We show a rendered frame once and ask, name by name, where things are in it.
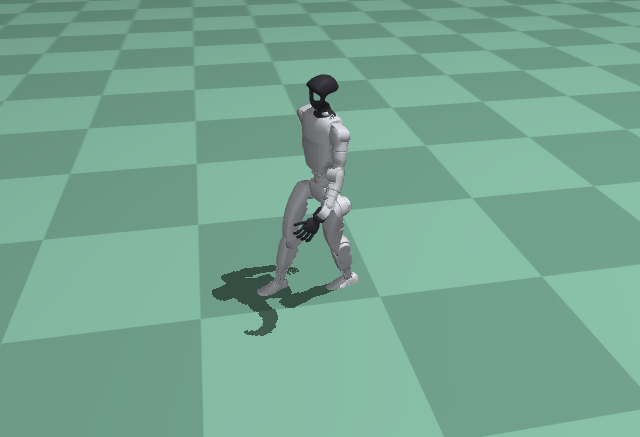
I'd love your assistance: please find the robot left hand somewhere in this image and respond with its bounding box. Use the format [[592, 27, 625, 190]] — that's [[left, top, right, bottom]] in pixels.
[[293, 207, 327, 242]]

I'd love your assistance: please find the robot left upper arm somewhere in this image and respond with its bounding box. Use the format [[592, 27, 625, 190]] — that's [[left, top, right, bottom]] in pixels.
[[326, 123, 350, 183]]

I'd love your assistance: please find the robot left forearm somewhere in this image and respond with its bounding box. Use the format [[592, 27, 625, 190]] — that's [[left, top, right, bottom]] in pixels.
[[317, 170, 344, 220]]

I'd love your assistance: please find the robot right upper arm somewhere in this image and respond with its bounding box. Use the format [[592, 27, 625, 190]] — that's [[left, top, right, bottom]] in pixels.
[[297, 104, 312, 148]]

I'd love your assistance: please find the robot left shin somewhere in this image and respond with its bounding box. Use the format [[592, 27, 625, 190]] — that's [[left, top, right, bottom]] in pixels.
[[330, 243, 353, 280]]

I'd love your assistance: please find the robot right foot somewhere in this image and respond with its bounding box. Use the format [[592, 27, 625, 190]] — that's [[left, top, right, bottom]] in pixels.
[[257, 278, 289, 296]]

